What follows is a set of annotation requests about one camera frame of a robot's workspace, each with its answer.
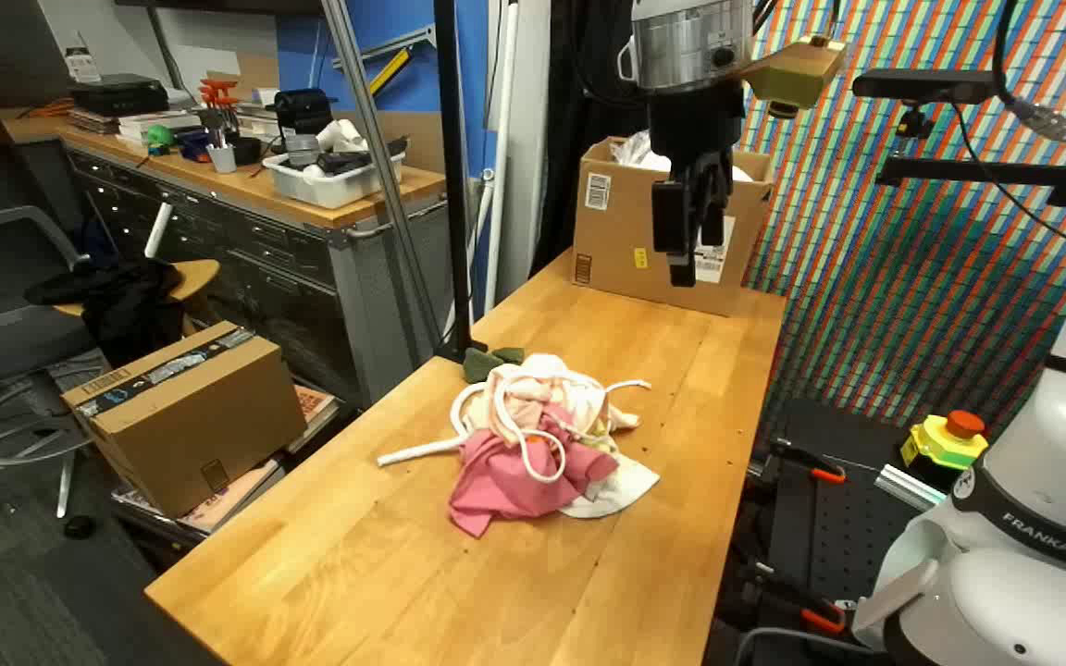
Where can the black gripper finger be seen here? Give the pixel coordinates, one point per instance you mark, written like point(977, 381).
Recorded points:
point(693, 218)
point(667, 221)

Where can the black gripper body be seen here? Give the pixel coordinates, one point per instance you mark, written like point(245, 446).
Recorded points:
point(698, 133)

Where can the light pink garment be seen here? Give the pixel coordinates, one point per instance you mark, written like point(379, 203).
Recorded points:
point(515, 399)

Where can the pink cloth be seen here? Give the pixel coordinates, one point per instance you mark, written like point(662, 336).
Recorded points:
point(520, 483)

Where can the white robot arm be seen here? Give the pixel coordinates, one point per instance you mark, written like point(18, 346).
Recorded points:
point(980, 578)

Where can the cardboard box on table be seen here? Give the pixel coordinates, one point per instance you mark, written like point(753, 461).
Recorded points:
point(611, 226)

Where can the black vertical pole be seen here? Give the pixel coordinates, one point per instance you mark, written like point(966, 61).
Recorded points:
point(461, 339)

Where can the dark green cloth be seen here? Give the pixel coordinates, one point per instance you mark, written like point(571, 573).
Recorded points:
point(482, 360)

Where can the white cloth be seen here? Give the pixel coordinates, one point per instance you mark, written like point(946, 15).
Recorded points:
point(611, 493)

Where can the wooden workbench with drawers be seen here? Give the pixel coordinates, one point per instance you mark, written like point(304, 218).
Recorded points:
point(351, 293)

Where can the yellow red emergency button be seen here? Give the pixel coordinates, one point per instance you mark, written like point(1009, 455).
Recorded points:
point(950, 442)

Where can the silver diagonal tripod leg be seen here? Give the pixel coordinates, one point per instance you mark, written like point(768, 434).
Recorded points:
point(351, 59)

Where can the white plastic bin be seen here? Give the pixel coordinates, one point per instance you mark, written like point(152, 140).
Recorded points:
point(321, 192)

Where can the round wooden stool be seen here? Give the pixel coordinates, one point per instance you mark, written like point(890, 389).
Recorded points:
point(193, 277)

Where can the cardboard box on floor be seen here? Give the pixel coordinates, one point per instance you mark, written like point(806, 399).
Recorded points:
point(193, 418)

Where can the black garment on stool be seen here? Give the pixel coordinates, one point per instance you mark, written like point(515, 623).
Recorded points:
point(123, 307)

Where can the grey office chair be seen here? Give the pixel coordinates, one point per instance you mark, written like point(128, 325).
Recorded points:
point(34, 425)

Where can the black camera on mount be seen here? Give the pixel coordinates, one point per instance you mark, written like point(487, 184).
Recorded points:
point(926, 88)

